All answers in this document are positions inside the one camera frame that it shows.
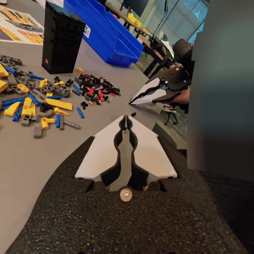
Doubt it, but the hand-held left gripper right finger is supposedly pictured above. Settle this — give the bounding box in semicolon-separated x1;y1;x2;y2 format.
127;115;178;191

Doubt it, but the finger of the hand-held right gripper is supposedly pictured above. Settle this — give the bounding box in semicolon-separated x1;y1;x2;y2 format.
131;89;167;107
130;78;160;104

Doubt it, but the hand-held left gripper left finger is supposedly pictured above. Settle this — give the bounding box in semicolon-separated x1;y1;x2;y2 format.
74;115;126;187

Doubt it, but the person's right hand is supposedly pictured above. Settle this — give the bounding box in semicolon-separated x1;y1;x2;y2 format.
158;89;189;104

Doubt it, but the wooden desk with black legs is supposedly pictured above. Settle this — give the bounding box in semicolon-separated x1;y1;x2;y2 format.
138;33;175;77

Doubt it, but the grey cylinder pin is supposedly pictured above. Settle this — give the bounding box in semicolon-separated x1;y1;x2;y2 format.
63;120;81;130

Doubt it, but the pile of black red pins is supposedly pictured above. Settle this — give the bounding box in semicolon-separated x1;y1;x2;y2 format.
72;73;122;105

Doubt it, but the blue plastic bin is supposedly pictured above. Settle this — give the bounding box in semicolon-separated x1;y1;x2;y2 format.
64;0;144;66

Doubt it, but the yellow box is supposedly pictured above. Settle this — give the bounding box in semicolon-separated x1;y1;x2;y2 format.
128;13;143;28

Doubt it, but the long wooden desk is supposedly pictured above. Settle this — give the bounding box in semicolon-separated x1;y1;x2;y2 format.
105;3;149;37

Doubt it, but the black monitor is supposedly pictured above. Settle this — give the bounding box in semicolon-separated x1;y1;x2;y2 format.
122;0;149;17

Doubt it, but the pile of yellow grey pieces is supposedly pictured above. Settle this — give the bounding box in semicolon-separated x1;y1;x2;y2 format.
0;55;73;127

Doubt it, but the black perforated box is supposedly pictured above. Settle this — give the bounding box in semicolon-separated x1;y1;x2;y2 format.
42;1;86;75

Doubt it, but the yellow printed instruction sheet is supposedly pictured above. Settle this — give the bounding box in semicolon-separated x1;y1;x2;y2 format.
0;6;44;46

